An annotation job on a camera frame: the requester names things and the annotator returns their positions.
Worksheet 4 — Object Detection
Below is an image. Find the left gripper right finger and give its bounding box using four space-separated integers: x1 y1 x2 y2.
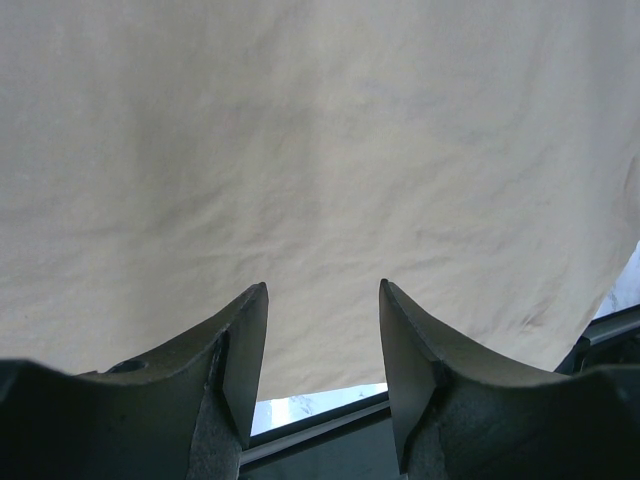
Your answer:
379 281 639 479

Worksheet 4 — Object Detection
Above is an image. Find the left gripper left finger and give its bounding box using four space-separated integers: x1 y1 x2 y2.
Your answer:
1 283 269 479

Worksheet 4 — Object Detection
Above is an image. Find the tan t shirt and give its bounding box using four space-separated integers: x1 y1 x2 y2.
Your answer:
1 1 639 399

